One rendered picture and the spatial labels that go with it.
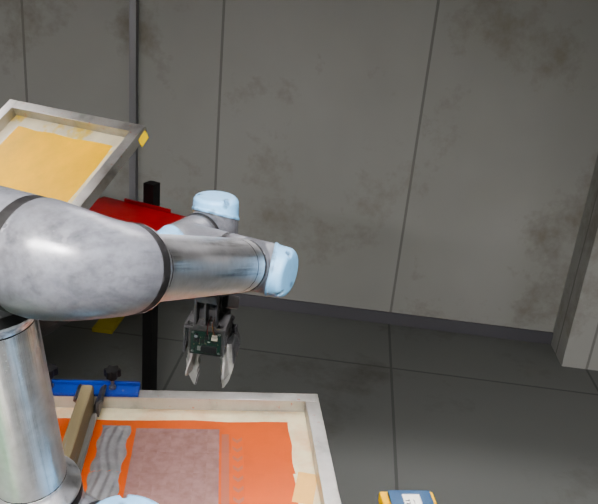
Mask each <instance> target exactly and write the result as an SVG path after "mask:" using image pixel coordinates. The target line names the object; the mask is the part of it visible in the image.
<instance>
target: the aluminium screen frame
mask: <svg viewBox="0 0 598 504"><path fill-rule="evenodd" d="M53 397H54V403H55V407H67V408H74V406H75V404H76V403H75V402H74V401H73V399H74V396H54V395H53ZM103 399H104V401H103V405H102V408H120V409H174V410H228V411H282V412H304V413H305V418H306V424H307V430H308V435H309V441H310V447H311V452H312V458H313V463H314V469H315V475H316V480H317V486H318V492H319V497H320V503H321V504H341V500H340V495H339V491H338V486H337V481H336V477H335V472H334V468H333V463H332V458H331V454H330V449H329V445H328V440H327V435H326V431H325V426H324V421H323V417H322V412H321V408H320V403H319V398H318V394H303V393H258V392H212V391H167V390H140V391H139V396H138V397H104V398H103Z"/></svg>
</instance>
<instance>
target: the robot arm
mask: <svg viewBox="0 0 598 504"><path fill-rule="evenodd" d="M192 209H193V213H192V214H190V215H188V216H187V217H184V218H182V219H180V220H178V221H176V222H174V223H172V224H168V225H165V226H163V227H162V228H161V229H160V230H158V231H155V230H154V229H152V228H151V227H149V226H147V225H144V224H141V223H135V222H125V221H122V220H118V219H115V218H112V217H108V216H105V215H102V214H99V213H97V212H94V211H91V210H88V209H85V208H82V207H79V206H76V205H74V204H71V203H68V202H65V201H62V200H58V199H54V198H48V197H44V196H41V195H37V194H33V193H29V192H25V191H21V190H17V189H13V188H9V187H5V186H1V185H0V504H158V503H157V502H155V501H153V500H151V499H149V498H146V497H143V496H138V495H130V494H128V495H127V498H121V496H120V495H116V496H112V497H109V498H106V499H104V500H99V499H97V498H95V497H92V496H90V495H88V494H87V493H85V491H84V488H83V482H82V477H81V472H80V469H79V468H78V466H77V464H76V463H75V462H74V461H73V460H72V459H70V458H69V457H67V456H65V455H64V450H63V445H62V440H61V434H60V429H59V424H58V419H57V413H56V408H55V403H54V397H53V392H52V387H51V382H50V376H49V371H48V366H47V360H46V355H45V350H44V345H43V339H42V334H41V329H40V323H39V320H42V321H83V320H96V319H105V318H115V317H124V316H130V315H137V314H142V313H145V312H147V311H149V310H151V309H153V308H154V307H155V306H157V305H158V304H159V303H160V302H164V301H172V300H181V299H190V298H195V307H194V309H192V311H191V313H190V315H189V317H188V318H187V320H186V322H185V324H184V332H183V352H184V353H185V351H186V363H187V367H186V370H185V375H186V376H187V375H188V374H189V376H190V378H191V380H192V382H193V384H196V383H197V380H198V376H199V373H200V370H199V364H200V362H201V358H200V355H209V356H216V357H220V359H221V366H220V369H221V371H222V374H221V376H220V382H221V388H224V387H225V385H226V384H227V383H228V381H229V379H230V376H231V373H232V370H233V367H234V364H235V361H236V357H237V354H238V351H239V348H240V343H241V339H240V334H239V331H238V324H234V322H233V321H234V319H235V316H234V315H233V314H231V309H238V307H239V300H240V298H239V297H238V296H235V295H233V294H234V293H242V292H251V291H254V292H259V293H263V294H264V295H265V296H267V295H270V296H275V297H283V296H285V295H287V294H288V293H289V291H290V290H291V288H292V286H293V284H294V282H295V279H296V276H297V271H298V256H297V253H296V252H295V250H294V249H292V248H290V247H287V246H283V245H280V244H279V243H277V242H275V243H272V242H268V241H263V240H259V239H255V238H251V237H247V236H243V235H239V234H238V221H239V220H240V218H239V201H238V199H237V198H236V197H235V196H234V195H232V194H230V193H227V192H223V191H203V192H200V193H198V194H196V195H195V197H194V199H193V206H192Z"/></svg>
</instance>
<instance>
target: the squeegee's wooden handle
mask: <svg viewBox="0 0 598 504"><path fill-rule="evenodd" d="M93 412H94V387H93V386H92V385H82V387H81V389H80V392H79V395H78V398H77V401H76V404H75V406H74V409H73V412H72V415H71V418H70V421H69V424H68V427H67V429H66V432H65V435H64V438H63V441H62V445H63V450H64V455H65V456H67V457H69V458H70V459H72V460H73V461H74V462H75V463H76V464H77V462H78V458H79V455H80V452H81V448H82V445H83V442H84V438H85V435H86V432H87V429H88V425H89V422H90V419H91V415H92V413H93Z"/></svg>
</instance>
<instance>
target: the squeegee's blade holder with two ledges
mask: <svg viewBox="0 0 598 504"><path fill-rule="evenodd" d="M96 420H97V413H92V415H91V419H90V422H89V425H88V429H87V432H86V435H85V438H84V442H83V445H82V448H81V452H80V455H79V458H78V462H77V466H78V468H79V469H80V472H82V469H83V465H84V462H85V458H86V455H87V451H88V448H89V444H90V441H91V437H92V434H93V430H94V427H95V423H96Z"/></svg>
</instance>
